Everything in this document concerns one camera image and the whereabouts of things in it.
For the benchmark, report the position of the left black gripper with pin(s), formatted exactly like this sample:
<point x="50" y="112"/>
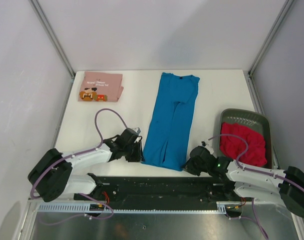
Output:
<point x="138" y="157"/>

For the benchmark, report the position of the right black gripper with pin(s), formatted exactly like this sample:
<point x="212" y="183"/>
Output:
<point x="189" y="167"/>

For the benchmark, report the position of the blue t shirt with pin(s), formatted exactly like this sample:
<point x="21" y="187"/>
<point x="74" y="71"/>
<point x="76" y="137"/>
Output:
<point x="169" y="130"/>

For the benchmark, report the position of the pink printed t shirt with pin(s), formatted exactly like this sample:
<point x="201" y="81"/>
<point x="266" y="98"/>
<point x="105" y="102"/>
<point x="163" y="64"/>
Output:
<point x="101" y="87"/>

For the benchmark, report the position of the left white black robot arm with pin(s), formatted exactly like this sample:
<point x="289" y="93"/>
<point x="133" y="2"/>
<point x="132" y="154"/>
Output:
<point x="54" y="175"/>

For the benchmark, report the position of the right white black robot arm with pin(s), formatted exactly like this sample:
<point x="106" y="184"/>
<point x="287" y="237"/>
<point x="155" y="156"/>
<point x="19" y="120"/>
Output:
<point x="281" y="187"/>

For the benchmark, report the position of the red t shirt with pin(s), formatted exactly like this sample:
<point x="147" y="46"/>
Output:
<point x="233" y="142"/>

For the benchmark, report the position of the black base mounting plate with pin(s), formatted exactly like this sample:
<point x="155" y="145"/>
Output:
<point x="165" y="193"/>

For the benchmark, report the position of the grey plastic basket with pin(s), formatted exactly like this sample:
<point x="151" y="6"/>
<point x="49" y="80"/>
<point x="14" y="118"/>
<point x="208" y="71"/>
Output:
<point x="255" y="121"/>

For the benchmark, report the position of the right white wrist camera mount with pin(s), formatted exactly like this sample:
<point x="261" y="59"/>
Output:
<point x="206" y="145"/>

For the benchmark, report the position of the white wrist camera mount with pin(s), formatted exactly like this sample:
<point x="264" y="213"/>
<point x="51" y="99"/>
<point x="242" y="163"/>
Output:
<point x="206" y="145"/>
<point x="137" y="130"/>

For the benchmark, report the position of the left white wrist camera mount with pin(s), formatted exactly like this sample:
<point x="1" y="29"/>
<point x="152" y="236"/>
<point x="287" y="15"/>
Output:
<point x="137" y="130"/>

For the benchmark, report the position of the right aluminium frame post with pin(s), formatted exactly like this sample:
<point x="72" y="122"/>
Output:
<point x="279" y="21"/>

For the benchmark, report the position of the aluminium frame post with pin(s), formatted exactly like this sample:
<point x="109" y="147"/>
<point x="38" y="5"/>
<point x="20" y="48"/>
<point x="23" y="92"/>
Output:
<point x="36" y="6"/>
<point x="279" y="21"/>

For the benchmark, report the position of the left aluminium frame post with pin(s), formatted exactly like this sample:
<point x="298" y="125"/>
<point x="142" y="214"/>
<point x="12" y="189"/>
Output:
<point x="36" y="6"/>

